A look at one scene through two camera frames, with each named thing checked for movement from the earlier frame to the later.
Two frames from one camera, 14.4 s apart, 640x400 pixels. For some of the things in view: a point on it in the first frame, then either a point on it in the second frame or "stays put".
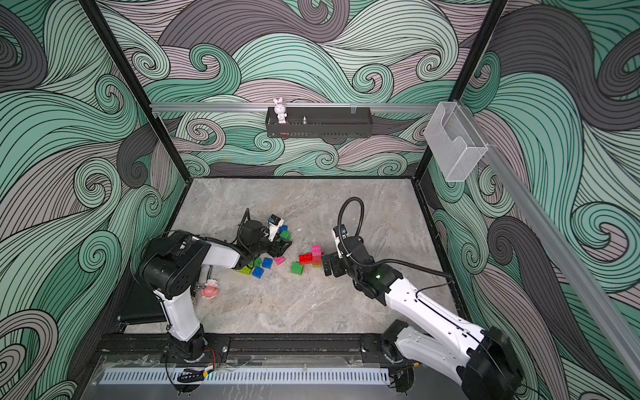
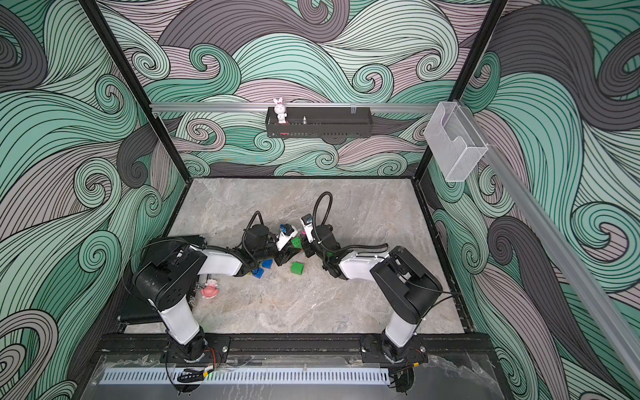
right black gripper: [336, 261] → [307, 247]
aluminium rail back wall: [270, 106] stays put
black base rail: [252, 348] stays put
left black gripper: [277, 248] → [286, 255]
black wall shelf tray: [321, 125] stays put
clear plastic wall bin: [457, 145] stays put
